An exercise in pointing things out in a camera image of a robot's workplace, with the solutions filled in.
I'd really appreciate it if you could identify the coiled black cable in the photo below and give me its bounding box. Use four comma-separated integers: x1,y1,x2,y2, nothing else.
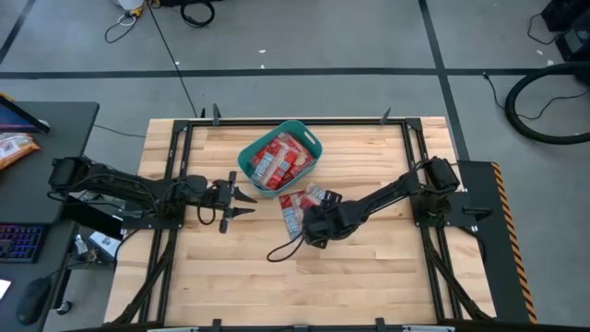
179,0,217,29

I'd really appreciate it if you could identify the backlit black keyboard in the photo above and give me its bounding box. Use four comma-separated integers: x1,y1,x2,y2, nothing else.
0,223,45,264

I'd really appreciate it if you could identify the white power strip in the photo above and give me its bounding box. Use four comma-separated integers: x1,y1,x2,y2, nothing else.
88,230,122,259

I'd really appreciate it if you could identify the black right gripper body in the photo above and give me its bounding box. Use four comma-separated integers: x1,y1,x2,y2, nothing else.
301,189,351,250

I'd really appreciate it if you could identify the teal plastic basket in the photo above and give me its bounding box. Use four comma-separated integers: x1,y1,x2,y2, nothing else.
237,119,324,198

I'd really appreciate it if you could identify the black computer monitor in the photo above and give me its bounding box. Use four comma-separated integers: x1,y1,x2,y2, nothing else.
0,94,51,135

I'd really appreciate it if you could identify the long black floor cable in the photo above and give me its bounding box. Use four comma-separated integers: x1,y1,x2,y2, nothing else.
146,0,199,119

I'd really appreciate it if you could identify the black equipment box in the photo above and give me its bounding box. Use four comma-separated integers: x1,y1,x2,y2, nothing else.
555,25,590,64
541,0,590,33

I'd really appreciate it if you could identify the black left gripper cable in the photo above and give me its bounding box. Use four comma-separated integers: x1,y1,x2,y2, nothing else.
195,183,218,227

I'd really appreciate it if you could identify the orange snack bag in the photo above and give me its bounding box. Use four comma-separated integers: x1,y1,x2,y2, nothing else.
0,132,41,171

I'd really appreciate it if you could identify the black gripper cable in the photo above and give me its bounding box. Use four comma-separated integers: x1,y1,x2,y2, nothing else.
195,183,218,227
265,232,306,264

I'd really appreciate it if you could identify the black desk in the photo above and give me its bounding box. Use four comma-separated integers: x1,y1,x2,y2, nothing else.
0,101,124,332

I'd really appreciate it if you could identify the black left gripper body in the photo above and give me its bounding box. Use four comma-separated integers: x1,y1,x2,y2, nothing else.
205,171,238,234

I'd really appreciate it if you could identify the white and black cable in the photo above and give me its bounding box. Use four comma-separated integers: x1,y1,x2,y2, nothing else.
104,8,139,45

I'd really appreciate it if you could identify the black platform with hazard stripe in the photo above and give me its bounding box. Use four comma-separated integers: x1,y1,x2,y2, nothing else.
455,159,539,325

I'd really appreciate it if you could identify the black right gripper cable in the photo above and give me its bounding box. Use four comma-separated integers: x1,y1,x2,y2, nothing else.
265,232,306,264

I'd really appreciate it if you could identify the black aluminium frame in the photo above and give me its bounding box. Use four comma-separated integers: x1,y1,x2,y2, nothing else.
110,117,497,332

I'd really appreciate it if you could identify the thick black hose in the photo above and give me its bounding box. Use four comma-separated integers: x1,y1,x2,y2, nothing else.
504,61,590,146

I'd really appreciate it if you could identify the black computer mouse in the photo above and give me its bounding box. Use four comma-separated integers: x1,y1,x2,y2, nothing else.
16,277,53,326

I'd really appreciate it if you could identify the thin black floor cable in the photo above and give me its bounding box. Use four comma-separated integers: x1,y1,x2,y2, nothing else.
481,71,590,122
526,12,561,46

